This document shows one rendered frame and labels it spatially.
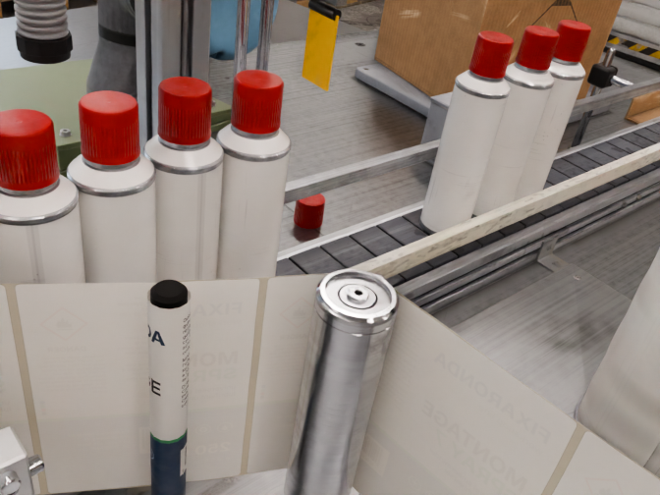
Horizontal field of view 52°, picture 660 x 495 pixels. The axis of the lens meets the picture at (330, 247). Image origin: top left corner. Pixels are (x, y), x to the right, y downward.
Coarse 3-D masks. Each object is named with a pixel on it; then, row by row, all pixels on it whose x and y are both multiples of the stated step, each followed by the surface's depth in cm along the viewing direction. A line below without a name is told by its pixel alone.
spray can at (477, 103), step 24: (480, 48) 60; (504, 48) 59; (480, 72) 61; (504, 72) 61; (456, 96) 63; (480, 96) 61; (504, 96) 62; (456, 120) 63; (480, 120) 62; (456, 144) 64; (480, 144) 64; (456, 168) 65; (480, 168) 66; (432, 192) 68; (456, 192) 67; (432, 216) 69; (456, 216) 68
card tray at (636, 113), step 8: (640, 96) 119; (648, 96) 121; (656, 96) 123; (632, 104) 118; (640, 104) 121; (648, 104) 123; (656, 104) 125; (632, 112) 120; (640, 112) 122; (648, 112) 123; (656, 112) 124; (632, 120) 119; (640, 120) 120; (648, 120) 120
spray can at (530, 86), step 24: (528, 48) 64; (552, 48) 64; (528, 72) 65; (528, 96) 65; (504, 120) 67; (528, 120) 67; (504, 144) 68; (528, 144) 69; (504, 168) 70; (480, 192) 72; (504, 192) 72
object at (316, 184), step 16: (656, 80) 97; (592, 96) 88; (608, 96) 89; (624, 96) 92; (576, 112) 85; (432, 144) 69; (368, 160) 64; (384, 160) 64; (400, 160) 66; (416, 160) 68; (320, 176) 60; (336, 176) 61; (352, 176) 62; (368, 176) 64; (288, 192) 58; (304, 192) 59; (320, 192) 60
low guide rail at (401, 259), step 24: (600, 168) 81; (624, 168) 84; (552, 192) 74; (576, 192) 78; (480, 216) 68; (504, 216) 69; (528, 216) 73; (432, 240) 63; (456, 240) 65; (360, 264) 58; (384, 264) 59; (408, 264) 61
